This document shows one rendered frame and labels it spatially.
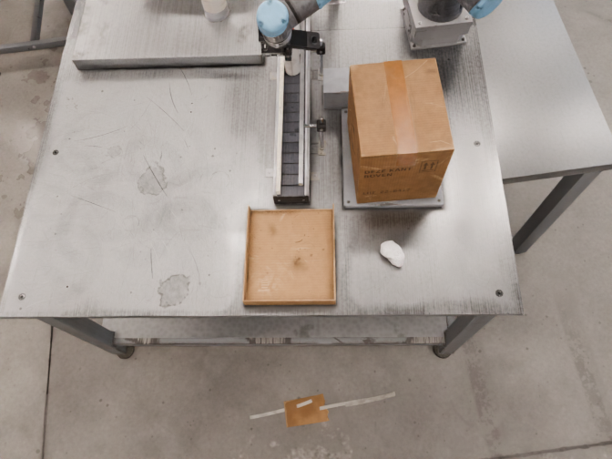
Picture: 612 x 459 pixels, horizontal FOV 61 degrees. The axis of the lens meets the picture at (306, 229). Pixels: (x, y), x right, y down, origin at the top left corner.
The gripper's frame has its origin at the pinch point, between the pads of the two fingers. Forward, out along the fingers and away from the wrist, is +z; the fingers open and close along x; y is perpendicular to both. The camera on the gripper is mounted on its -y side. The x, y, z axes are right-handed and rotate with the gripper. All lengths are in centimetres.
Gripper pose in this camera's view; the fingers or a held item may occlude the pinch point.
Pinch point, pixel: (290, 51)
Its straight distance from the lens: 163.4
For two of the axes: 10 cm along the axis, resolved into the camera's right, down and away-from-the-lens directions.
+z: 0.4, -1.1, 9.9
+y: -10.0, 0.0, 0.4
